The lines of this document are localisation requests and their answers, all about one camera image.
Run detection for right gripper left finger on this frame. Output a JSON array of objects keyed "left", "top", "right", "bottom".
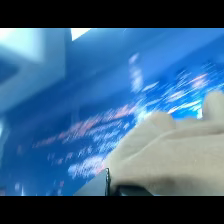
[{"left": 73, "top": 168, "right": 111, "bottom": 197}]

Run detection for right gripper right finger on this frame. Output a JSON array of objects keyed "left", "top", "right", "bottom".
[{"left": 114, "top": 185, "right": 155, "bottom": 197}]

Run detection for beige T-shirt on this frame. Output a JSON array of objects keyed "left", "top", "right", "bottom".
[{"left": 105, "top": 90, "right": 224, "bottom": 197}]

